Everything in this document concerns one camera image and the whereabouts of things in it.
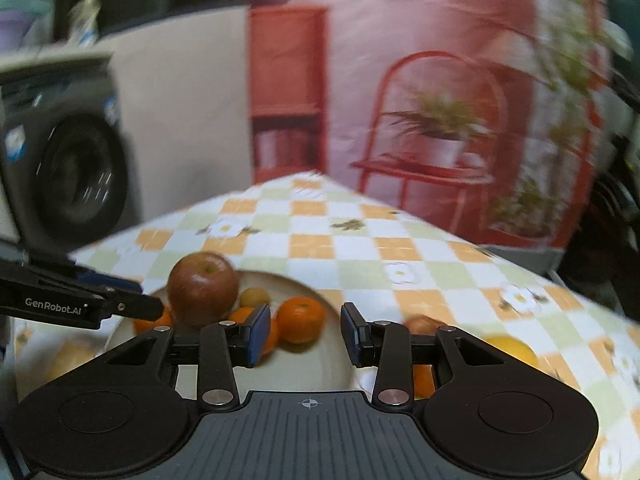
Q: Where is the purple plastic basin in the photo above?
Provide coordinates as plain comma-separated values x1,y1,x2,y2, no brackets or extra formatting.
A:
0,0,51,53

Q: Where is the white printed packet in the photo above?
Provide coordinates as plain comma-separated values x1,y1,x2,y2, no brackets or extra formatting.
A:
70,0,103,46

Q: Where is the round orange-yellow lemon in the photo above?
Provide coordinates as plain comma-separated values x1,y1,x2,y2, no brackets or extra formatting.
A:
482,336,541,368

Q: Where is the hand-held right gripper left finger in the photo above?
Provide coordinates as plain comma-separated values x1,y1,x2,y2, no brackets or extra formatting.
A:
100,304,272,409

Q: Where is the dark red apple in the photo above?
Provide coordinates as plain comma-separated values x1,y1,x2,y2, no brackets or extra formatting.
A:
404,314,443,338

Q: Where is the bright yellow lemon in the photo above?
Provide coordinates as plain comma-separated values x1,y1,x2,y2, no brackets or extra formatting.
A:
42,337,98,386

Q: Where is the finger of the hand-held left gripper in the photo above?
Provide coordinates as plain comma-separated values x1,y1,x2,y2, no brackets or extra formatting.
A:
0,240,144,295
100,287,164,322

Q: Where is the large streaky red apple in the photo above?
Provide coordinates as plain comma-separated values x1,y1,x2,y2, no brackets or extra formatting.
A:
166,252,240,328

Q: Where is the small tan fruit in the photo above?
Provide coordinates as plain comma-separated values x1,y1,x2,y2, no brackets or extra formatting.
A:
239,287,271,309

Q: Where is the checkered floral tablecloth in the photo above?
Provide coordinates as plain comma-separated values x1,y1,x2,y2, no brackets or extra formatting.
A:
10,170,640,480

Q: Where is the black exercise bike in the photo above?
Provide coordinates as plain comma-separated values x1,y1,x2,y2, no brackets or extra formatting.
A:
560,20,640,321

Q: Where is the tangerine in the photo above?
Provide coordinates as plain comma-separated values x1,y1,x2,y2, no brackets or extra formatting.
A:
412,364,437,400
276,297,326,345
132,307,175,335
227,307,279,356

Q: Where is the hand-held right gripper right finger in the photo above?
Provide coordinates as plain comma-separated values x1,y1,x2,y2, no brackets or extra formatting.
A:
341,302,511,407

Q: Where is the beige plate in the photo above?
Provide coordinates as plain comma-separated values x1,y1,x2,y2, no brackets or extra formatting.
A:
102,270,371,396

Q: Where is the grey washing machine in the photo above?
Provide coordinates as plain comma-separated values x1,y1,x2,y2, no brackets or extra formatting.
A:
0,52,143,256

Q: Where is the printed pink backdrop cloth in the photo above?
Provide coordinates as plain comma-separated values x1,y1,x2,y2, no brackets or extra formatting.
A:
245,0,621,251

